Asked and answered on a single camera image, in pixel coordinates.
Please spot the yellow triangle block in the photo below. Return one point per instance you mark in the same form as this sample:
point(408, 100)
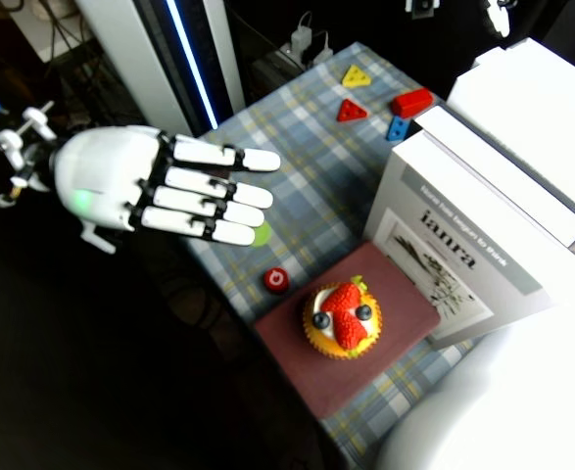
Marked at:
point(356, 78)

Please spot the dark red mat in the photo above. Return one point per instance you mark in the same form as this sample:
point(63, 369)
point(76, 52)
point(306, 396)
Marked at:
point(292, 357)

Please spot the large plain white box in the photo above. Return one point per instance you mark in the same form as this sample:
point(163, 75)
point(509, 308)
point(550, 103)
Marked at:
point(537, 98)

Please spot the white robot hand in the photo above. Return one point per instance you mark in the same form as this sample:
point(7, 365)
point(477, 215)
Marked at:
point(101, 171)

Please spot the green round disc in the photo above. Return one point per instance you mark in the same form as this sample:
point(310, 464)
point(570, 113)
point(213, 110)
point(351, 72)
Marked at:
point(264, 236)

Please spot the white hanging part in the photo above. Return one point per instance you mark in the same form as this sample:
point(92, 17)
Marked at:
point(498, 17)

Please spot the small white black device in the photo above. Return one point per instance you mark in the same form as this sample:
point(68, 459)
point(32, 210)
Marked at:
point(421, 6)

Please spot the red triangle block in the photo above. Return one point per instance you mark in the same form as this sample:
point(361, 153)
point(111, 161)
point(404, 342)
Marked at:
point(351, 112)

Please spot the red round power button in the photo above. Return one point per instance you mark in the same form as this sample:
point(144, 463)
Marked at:
point(275, 280)

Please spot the white column with blue light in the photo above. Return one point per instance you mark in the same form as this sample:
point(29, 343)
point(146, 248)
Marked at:
point(120, 49)

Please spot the white book with ianra print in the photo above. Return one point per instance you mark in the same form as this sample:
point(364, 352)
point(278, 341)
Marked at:
point(463, 220)

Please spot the blue plaid tablecloth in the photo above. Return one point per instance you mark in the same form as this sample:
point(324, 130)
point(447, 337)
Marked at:
point(306, 161)

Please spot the blue triangle block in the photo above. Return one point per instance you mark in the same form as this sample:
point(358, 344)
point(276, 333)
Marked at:
point(397, 129)

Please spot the grey power strip with plugs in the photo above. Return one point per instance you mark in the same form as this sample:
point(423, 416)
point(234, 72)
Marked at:
point(306, 46)

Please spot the toy strawberry cupcake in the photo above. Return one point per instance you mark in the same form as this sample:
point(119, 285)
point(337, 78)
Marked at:
point(343, 318)

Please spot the red chunky block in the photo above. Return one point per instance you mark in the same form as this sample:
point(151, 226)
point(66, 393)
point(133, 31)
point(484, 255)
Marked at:
point(412, 102)

